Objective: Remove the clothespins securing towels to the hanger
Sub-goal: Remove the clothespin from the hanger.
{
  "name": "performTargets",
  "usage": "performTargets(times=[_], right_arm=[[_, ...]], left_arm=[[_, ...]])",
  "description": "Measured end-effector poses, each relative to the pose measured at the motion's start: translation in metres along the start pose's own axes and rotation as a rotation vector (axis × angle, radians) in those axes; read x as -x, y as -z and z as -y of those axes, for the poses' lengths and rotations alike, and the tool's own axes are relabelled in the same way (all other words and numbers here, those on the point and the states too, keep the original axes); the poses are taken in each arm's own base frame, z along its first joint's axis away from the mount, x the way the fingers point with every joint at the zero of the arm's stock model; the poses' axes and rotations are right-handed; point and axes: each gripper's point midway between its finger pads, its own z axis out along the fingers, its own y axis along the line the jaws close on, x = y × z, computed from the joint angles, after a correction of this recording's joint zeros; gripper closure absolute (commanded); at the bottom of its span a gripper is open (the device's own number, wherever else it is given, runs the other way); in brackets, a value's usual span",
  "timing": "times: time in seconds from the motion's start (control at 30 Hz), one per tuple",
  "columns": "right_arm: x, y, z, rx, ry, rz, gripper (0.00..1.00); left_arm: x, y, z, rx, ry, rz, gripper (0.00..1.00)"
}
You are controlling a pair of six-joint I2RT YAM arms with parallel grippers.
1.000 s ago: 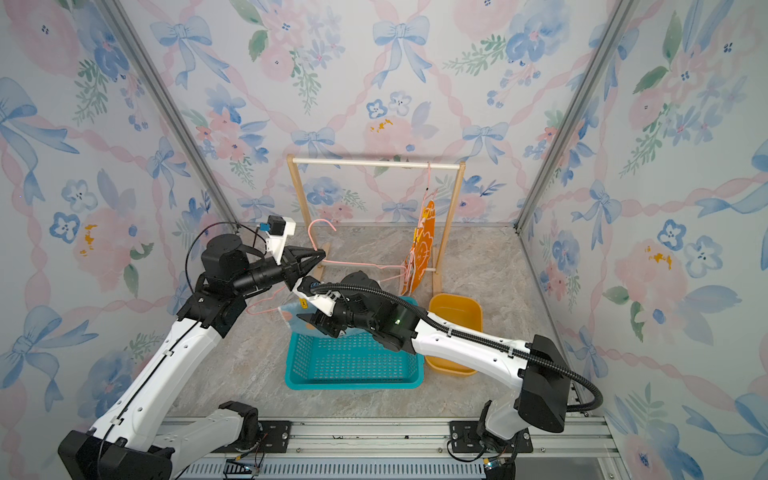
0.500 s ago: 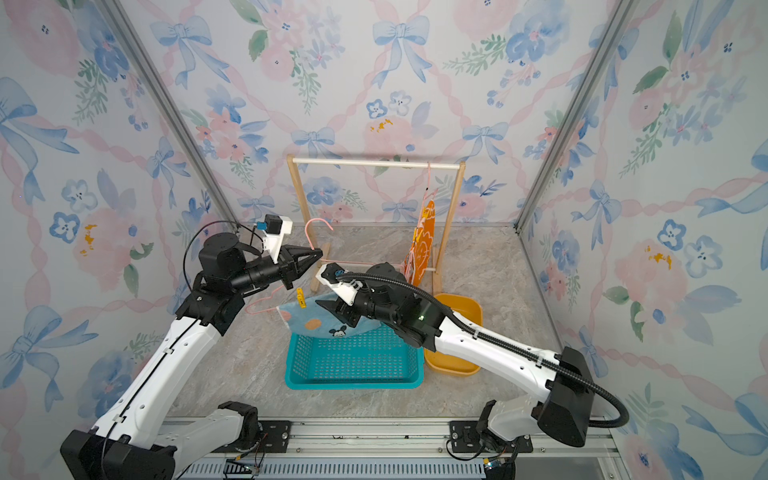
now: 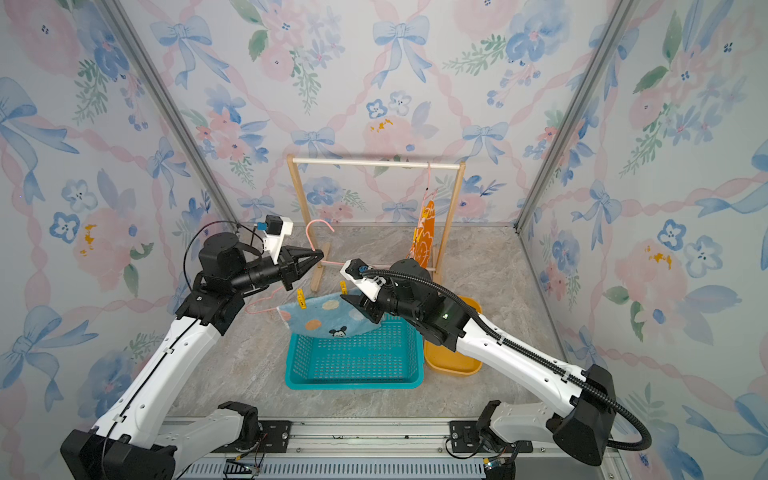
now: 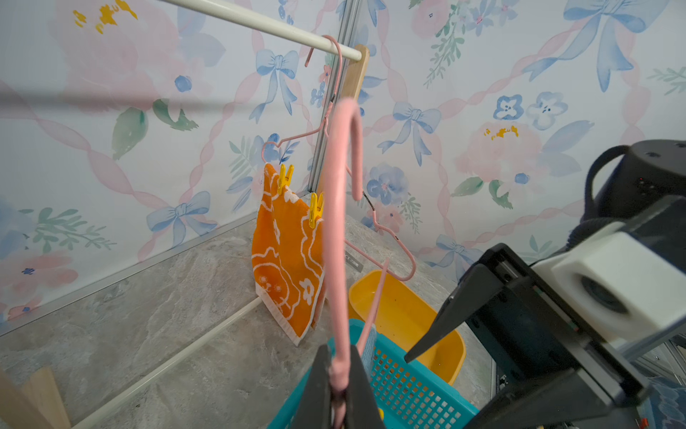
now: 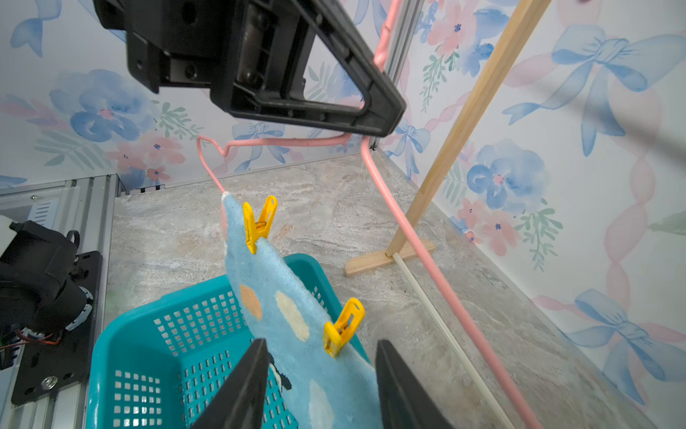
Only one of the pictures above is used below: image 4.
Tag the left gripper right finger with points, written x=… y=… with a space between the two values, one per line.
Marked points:
x=362 y=411

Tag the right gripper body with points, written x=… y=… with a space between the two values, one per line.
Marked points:
x=530 y=332

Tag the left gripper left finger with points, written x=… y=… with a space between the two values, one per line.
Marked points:
x=315 y=406

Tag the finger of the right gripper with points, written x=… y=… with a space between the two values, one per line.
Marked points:
x=564 y=396
x=474 y=290

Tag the light blue towel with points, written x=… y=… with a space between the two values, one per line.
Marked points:
x=368 y=353

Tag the pink hanger with blue towel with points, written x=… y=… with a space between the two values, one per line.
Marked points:
x=335 y=279

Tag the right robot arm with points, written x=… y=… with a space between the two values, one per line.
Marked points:
x=624 y=181

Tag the pink hanger with orange towel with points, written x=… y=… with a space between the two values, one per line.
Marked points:
x=344 y=154

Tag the wooden hanger rack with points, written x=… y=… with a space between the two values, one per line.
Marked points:
x=134 y=137

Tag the yellow plastic tray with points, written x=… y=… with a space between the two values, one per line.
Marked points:
x=405 y=318

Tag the orange patterned towel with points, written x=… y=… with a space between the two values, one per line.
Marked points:
x=287 y=260

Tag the yellow clothespin on orange towel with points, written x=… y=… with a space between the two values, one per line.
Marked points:
x=285 y=178
x=315 y=211

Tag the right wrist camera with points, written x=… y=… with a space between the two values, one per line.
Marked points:
x=618 y=286

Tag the right aluminium corner post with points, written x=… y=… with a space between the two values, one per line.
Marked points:
x=345 y=37

